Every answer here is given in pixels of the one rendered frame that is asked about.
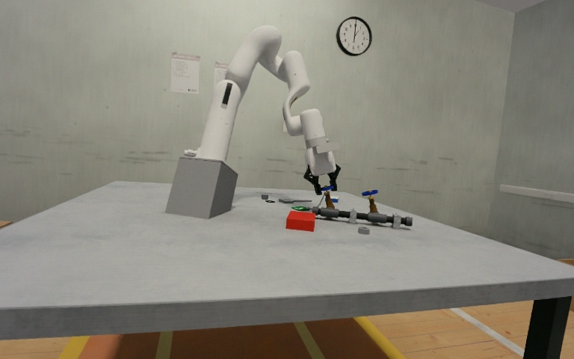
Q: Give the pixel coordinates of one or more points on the red block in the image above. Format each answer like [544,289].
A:
[300,221]

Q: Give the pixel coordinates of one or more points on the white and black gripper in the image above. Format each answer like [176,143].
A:
[320,164]

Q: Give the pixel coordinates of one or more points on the grey pipe assembly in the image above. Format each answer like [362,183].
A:
[353,215]

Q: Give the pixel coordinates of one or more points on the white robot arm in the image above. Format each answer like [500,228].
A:
[260,45]

